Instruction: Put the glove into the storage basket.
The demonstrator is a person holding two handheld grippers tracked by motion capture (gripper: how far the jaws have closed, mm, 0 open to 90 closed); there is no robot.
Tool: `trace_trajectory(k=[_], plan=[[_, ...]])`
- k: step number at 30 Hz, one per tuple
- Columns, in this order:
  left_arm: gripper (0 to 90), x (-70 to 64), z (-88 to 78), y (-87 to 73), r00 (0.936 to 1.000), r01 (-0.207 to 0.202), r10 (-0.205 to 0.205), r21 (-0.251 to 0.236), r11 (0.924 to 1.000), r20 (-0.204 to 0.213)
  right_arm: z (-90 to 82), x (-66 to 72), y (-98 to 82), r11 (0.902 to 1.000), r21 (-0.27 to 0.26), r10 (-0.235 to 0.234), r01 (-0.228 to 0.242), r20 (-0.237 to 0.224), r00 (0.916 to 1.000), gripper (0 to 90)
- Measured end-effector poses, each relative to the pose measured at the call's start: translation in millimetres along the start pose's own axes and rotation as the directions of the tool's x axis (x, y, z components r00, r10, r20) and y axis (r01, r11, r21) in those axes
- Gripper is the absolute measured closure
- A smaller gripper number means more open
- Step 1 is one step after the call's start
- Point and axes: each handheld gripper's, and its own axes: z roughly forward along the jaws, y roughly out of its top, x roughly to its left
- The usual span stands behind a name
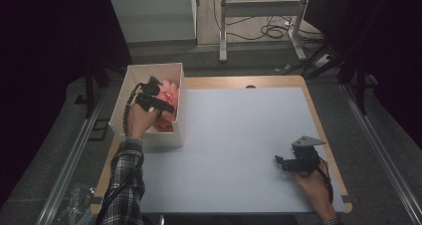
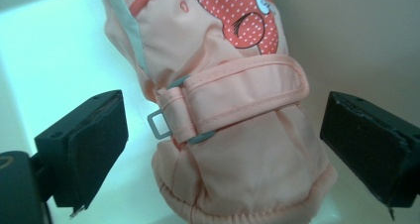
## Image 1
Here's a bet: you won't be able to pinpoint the white cardboard box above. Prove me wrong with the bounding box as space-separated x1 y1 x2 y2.
107 62 186 149

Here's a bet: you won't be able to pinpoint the person's left hand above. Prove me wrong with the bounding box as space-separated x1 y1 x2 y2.
125 103 160 140

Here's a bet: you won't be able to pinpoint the black metal stand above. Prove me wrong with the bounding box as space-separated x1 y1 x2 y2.
337 45 380 115
74 61 111 119

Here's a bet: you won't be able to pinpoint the pale blue table mat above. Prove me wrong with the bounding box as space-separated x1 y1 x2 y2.
99 87 346 215

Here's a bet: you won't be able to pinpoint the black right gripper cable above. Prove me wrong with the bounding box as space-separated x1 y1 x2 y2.
315 164 334 205

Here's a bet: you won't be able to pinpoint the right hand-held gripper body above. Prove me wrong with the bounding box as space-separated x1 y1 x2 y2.
291 135 326 174

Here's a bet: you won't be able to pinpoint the clear plastic bag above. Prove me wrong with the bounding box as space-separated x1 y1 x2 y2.
54 182 98 225

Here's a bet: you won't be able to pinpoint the black floor cables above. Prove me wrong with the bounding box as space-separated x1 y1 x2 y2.
212 0 324 43

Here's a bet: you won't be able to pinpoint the person's right hand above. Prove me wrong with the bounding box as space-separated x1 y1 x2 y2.
293 160 338 222

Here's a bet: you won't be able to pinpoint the black floor bracket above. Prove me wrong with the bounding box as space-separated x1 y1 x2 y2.
88 117 110 142

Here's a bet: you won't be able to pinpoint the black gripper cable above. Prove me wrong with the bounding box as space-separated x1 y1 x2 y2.
121 82 147 135
315 164 334 205

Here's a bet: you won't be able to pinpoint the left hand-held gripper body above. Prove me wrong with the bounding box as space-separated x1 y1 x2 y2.
133 76 164 113

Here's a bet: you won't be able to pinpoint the white power strip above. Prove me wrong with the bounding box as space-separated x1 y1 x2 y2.
313 53 333 69

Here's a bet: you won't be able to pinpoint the grey metal desk frame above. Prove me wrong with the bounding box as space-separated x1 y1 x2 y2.
218 0 314 64

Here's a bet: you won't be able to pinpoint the white cabinet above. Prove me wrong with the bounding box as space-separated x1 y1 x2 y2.
108 0 198 44

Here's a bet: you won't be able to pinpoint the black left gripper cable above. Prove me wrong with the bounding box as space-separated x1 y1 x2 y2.
121 82 147 135

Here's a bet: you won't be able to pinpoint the aluminium rail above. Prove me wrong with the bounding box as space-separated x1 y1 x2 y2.
340 83 422 225
34 95 107 225

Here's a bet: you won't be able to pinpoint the pink glove with red print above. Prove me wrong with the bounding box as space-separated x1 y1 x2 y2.
155 79 181 121

